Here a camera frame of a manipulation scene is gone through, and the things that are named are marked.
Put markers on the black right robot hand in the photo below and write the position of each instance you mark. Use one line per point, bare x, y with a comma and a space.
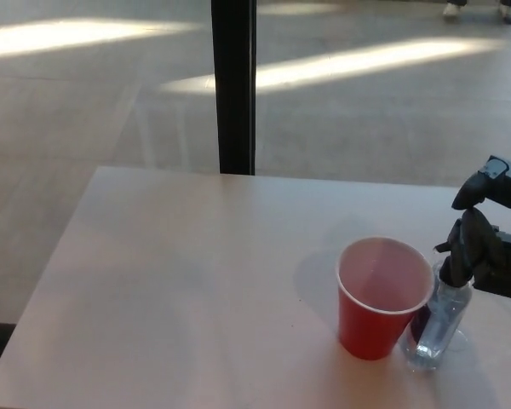
485, 255

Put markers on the clear soap bottle black pump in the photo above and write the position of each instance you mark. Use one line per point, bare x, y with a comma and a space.
438, 315

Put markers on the red plastic cup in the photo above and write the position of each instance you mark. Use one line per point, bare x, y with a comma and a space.
366, 326

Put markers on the white shoe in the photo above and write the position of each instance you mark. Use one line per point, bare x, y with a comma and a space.
510, 12
452, 8

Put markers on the black window frame post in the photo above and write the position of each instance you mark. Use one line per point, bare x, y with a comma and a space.
233, 85

